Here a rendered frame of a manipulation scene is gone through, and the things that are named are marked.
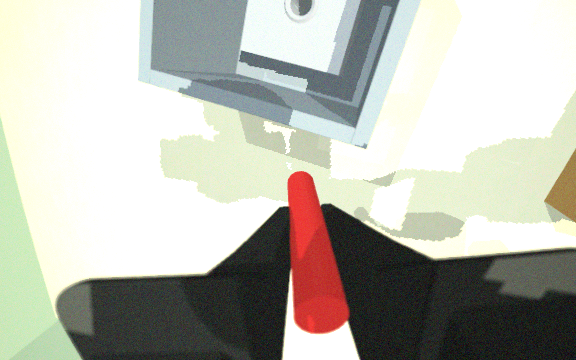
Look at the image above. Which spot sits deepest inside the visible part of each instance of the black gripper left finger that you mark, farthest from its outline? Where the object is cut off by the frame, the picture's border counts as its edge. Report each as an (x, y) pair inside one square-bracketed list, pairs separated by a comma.
[(238, 307)]

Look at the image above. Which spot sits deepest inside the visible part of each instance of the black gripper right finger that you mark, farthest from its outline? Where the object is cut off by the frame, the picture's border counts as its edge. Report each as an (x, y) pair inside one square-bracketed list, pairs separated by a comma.
[(400, 300)]

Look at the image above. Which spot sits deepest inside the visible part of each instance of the red peg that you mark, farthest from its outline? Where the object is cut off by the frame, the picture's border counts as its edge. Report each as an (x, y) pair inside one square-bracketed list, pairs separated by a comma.
[(319, 304)]

